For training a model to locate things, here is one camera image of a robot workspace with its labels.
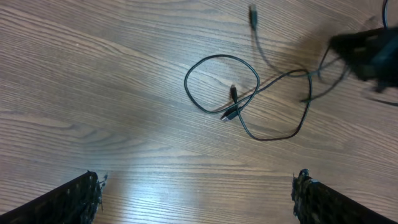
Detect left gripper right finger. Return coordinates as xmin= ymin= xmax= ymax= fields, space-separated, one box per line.
xmin=291 ymin=169 xmax=397 ymax=224

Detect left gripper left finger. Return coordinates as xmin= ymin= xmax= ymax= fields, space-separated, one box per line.
xmin=1 ymin=171 xmax=108 ymax=224

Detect black usb cable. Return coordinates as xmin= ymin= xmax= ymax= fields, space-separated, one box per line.
xmin=183 ymin=54 xmax=313 ymax=142

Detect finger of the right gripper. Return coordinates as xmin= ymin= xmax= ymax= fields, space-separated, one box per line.
xmin=329 ymin=27 xmax=397 ymax=92

